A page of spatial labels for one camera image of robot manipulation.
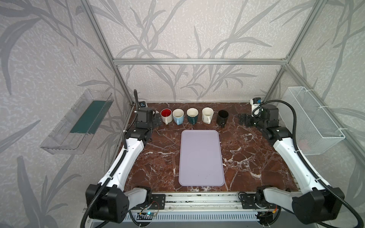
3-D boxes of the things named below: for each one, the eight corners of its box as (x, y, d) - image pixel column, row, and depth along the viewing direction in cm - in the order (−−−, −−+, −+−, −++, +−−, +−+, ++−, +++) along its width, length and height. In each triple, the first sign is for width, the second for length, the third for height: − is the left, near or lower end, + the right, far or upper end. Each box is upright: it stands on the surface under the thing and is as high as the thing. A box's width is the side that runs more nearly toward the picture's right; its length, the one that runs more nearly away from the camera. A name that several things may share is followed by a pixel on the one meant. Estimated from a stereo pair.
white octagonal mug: (201, 128, 106) (202, 118, 98) (201, 116, 114) (202, 107, 105) (213, 128, 106) (214, 118, 98) (211, 116, 114) (213, 107, 105)
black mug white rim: (217, 129, 106) (219, 122, 99) (216, 117, 114) (217, 109, 107) (228, 129, 106) (230, 122, 99) (225, 117, 114) (227, 109, 107)
